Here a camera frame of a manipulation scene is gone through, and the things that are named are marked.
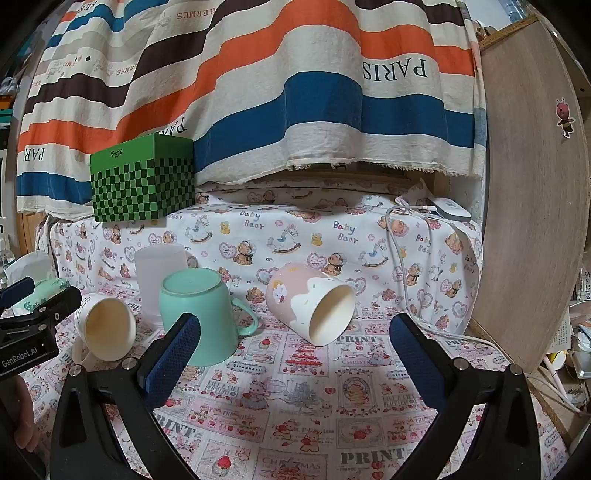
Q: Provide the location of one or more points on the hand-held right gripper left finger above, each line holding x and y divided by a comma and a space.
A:
170, 357

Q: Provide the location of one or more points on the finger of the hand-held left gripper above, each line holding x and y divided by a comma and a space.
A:
16, 291
51, 308

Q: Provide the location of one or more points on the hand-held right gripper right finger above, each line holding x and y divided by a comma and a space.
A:
415, 360

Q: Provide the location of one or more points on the pink cup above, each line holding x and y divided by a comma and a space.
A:
291, 295

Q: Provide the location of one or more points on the mint green cup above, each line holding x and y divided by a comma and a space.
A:
210, 302

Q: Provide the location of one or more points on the translucent white cup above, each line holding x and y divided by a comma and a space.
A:
152, 277

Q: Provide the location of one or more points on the person's left hand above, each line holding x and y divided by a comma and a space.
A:
24, 415

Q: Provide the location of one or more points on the green wipes packet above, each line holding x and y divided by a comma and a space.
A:
48, 285

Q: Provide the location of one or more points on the white plastic bag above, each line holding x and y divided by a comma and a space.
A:
27, 267

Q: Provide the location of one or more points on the pink patchwork print cloth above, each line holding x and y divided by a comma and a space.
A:
300, 392

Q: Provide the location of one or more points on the green checkered box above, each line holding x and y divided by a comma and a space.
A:
143, 184

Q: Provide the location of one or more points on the white charger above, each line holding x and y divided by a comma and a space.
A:
450, 207

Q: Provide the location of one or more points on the white bear print cloth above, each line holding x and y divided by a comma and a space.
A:
300, 230

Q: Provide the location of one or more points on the wooden panel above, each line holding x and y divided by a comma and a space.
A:
521, 184

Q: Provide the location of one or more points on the cartoon sticker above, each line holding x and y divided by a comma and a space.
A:
564, 117

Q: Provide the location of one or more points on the striped cloth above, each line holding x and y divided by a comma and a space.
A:
277, 92

